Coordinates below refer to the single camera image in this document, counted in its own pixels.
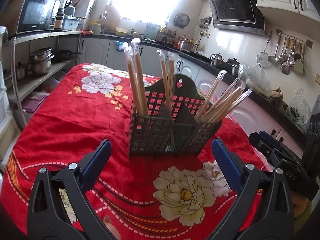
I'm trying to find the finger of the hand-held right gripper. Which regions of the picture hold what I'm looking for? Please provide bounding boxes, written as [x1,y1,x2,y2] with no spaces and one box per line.
[248,132,283,167]
[259,129,303,162]

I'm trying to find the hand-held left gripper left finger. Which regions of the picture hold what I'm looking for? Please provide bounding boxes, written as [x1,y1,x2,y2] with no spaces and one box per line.
[26,139,112,240]

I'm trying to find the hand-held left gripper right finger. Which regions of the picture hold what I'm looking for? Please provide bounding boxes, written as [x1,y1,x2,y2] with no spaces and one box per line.
[211,137,295,240]

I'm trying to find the bunch of chopsticks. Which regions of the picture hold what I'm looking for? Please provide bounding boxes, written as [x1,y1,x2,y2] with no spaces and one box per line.
[200,78,253,123]

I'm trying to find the dark plastic utensil basket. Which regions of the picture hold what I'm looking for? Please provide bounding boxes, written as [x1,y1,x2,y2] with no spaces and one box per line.
[129,74,223,158]

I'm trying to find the bamboo chopstick pair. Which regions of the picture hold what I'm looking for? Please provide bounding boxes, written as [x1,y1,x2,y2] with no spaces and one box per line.
[124,45,148,117]
[194,70,227,120]
[167,52,176,105]
[156,50,172,105]
[131,38,151,117]

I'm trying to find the row of hanging kitchen utensils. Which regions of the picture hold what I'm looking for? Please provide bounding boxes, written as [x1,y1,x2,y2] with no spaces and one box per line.
[268,32,306,76]

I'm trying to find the small clear plastic bag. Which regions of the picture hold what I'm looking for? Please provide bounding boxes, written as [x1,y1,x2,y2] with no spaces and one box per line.
[287,88,313,128]

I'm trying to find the red floral tablecloth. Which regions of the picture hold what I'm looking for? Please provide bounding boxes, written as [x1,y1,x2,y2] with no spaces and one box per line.
[0,63,273,240]

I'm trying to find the ginger roots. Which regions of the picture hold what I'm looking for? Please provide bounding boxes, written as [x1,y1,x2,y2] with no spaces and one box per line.
[269,87,285,104]

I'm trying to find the large clear plastic bag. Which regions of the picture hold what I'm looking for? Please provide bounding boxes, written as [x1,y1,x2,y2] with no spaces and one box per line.
[239,64,273,98]

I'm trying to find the dark lidded cooking pot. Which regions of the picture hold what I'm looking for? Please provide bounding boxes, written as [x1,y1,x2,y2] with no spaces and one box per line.
[226,58,243,78]

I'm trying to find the purple lidded storage box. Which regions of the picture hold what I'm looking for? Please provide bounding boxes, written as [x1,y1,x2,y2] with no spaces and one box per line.
[14,93,49,123]

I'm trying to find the steel kettle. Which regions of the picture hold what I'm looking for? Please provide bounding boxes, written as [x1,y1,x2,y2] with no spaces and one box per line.
[211,53,226,67]

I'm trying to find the stacked steel pots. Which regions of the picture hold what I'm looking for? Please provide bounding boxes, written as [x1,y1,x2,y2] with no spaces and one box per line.
[29,47,55,77]

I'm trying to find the black frying pan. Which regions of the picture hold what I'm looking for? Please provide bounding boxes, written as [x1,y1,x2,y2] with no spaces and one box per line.
[51,50,82,63]

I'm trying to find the steel cooking pot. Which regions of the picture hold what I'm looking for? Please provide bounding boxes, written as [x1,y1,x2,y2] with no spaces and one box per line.
[179,41,199,53]

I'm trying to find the small steel pot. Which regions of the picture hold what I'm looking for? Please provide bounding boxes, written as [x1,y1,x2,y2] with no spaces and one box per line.
[15,62,29,81]

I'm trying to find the hanging ladles by fan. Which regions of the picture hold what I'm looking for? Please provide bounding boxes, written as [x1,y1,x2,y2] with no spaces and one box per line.
[199,17,213,37]

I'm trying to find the black range hood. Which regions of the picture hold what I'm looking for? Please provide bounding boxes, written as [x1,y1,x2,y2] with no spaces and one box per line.
[203,0,266,36]

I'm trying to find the countertop spice rack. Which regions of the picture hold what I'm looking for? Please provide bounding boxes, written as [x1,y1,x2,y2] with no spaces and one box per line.
[156,27,178,43]

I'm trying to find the metal shelf rack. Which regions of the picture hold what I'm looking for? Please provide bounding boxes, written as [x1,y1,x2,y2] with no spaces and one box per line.
[7,29,83,128]

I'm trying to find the grey plastic dish box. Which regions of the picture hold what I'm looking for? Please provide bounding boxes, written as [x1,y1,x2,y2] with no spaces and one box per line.
[61,16,82,30]

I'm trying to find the striped knife holder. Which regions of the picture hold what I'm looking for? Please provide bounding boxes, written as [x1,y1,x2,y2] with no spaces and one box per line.
[145,22,161,37]

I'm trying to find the black microwave oven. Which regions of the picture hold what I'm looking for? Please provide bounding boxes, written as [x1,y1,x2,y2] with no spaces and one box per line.
[16,0,58,34]

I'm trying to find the black blender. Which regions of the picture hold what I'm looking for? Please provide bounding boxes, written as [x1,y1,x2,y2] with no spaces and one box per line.
[57,0,74,18]

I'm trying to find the kitchen window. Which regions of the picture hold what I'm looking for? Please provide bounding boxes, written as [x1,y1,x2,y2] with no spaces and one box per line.
[110,0,186,23]

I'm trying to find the wire mesh skimmer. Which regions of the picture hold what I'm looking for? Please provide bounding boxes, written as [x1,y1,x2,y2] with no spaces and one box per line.
[257,31,273,68]

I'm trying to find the wall utensil rail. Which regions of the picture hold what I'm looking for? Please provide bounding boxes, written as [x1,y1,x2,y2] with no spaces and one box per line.
[275,29,313,49]

